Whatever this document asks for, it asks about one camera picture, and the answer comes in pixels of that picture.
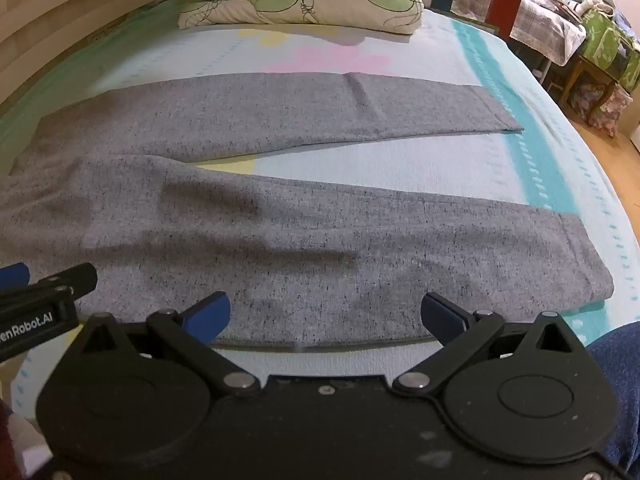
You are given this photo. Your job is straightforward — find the plaid blanket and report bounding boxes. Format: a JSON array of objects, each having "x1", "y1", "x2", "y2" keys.
[{"x1": 510, "y1": 0, "x2": 587, "y2": 67}]

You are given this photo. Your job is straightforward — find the pastel printed bed sheet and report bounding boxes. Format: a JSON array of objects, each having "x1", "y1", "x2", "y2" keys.
[{"x1": 0, "y1": 0, "x2": 640, "y2": 413}]

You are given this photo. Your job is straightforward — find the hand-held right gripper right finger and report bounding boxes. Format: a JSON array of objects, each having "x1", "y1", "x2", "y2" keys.
[{"x1": 392, "y1": 291, "x2": 587, "y2": 396}]

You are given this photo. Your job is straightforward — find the wooden stool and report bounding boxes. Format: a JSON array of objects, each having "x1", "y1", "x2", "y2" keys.
[{"x1": 549, "y1": 54, "x2": 617, "y2": 107}]

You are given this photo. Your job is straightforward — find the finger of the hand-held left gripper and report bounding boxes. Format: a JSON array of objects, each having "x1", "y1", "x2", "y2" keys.
[
  {"x1": 0, "y1": 261, "x2": 30, "y2": 289},
  {"x1": 36, "y1": 263, "x2": 99, "y2": 298}
]

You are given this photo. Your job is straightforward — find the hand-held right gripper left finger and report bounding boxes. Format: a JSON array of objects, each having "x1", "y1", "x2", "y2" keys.
[{"x1": 80, "y1": 291, "x2": 262, "y2": 397}]

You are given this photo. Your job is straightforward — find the grey pants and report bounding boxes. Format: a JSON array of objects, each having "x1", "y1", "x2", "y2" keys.
[{"x1": 0, "y1": 72, "x2": 615, "y2": 349}]

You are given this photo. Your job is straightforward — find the floral fabric bag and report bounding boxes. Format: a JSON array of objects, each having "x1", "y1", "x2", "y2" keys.
[{"x1": 567, "y1": 80, "x2": 634, "y2": 137}]

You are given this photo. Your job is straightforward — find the green patterned bag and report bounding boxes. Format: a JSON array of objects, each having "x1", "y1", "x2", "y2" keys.
[{"x1": 579, "y1": 9, "x2": 640, "y2": 92}]

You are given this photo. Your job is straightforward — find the person's leg in blue jeans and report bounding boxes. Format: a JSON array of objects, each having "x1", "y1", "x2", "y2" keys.
[{"x1": 584, "y1": 322, "x2": 640, "y2": 472}]

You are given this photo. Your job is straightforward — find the beige wooden headboard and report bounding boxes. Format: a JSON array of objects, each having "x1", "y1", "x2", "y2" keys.
[{"x1": 0, "y1": 0, "x2": 174, "y2": 111}]

